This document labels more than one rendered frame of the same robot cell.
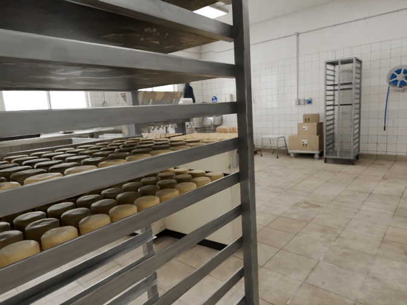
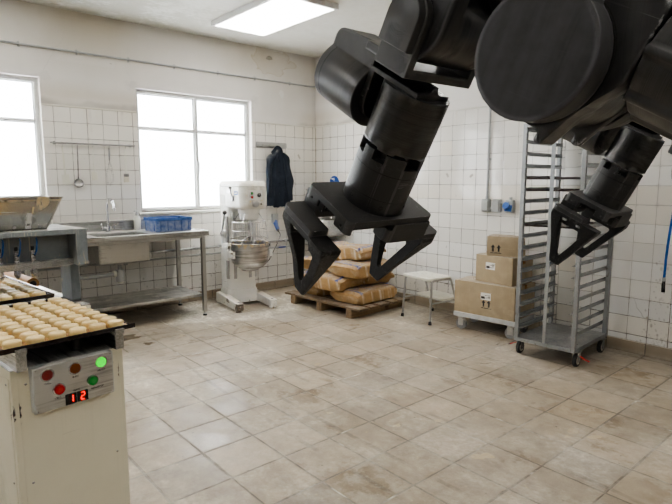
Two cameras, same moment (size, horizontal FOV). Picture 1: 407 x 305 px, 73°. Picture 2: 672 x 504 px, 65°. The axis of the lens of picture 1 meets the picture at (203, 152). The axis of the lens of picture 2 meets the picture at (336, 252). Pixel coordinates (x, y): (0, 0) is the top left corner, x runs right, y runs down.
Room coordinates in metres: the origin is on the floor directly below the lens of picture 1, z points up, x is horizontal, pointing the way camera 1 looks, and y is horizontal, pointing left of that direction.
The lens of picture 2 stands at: (0.61, -1.30, 1.38)
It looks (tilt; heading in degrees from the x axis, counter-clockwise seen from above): 8 degrees down; 7
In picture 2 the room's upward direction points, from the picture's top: straight up
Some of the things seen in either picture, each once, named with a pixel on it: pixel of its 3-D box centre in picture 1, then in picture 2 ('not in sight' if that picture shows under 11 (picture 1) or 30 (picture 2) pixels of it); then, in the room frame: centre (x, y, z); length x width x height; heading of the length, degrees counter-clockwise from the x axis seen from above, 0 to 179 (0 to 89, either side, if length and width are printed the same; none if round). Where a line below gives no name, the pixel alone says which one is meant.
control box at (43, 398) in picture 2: (241, 155); (73, 380); (2.08, -0.29, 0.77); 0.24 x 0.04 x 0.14; 145
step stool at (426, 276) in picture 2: (274, 145); (431, 295); (6.00, -1.59, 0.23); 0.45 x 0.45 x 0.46; 40
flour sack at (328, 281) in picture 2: not in sight; (331, 279); (6.32, -0.51, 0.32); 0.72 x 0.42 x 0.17; 53
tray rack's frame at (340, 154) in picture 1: (343, 111); (566, 239); (5.00, -2.58, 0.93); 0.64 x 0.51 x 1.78; 141
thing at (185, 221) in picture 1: (205, 189); (38, 440); (2.29, 0.01, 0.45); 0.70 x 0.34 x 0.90; 55
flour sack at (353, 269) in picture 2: not in sight; (362, 266); (6.28, -0.86, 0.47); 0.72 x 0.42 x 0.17; 144
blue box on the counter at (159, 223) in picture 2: not in sight; (168, 223); (5.84, 1.12, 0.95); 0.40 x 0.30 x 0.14; 141
